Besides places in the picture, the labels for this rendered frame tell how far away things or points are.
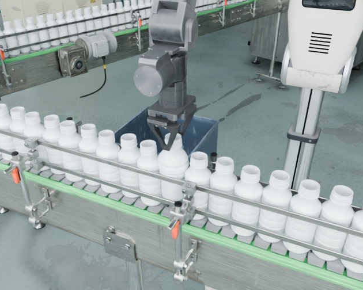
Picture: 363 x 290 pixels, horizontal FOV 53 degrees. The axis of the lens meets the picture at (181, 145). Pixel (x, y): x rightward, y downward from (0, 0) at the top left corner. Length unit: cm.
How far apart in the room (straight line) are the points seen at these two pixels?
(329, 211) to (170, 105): 37
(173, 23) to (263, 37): 414
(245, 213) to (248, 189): 6
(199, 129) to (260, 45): 346
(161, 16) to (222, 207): 42
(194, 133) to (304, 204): 80
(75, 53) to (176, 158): 144
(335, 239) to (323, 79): 61
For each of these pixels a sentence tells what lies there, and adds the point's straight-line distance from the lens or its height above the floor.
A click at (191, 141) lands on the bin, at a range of 150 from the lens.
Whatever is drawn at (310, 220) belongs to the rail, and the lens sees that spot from 76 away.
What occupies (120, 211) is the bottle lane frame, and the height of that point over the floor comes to 98.
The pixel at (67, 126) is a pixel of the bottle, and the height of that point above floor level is 115.
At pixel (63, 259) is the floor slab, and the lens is 222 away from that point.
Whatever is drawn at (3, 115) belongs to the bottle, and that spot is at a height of 114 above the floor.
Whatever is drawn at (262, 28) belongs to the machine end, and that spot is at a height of 48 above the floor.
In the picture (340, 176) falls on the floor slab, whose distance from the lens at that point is 293.
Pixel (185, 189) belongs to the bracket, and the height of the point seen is 111.
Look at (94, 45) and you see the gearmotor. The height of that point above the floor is 101.
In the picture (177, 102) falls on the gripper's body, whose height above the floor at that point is 129.
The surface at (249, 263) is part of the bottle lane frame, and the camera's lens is 87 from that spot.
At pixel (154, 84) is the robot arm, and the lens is 64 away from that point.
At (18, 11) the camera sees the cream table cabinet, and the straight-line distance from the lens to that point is 472.
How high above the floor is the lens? 160
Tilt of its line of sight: 32 degrees down
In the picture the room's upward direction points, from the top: straight up
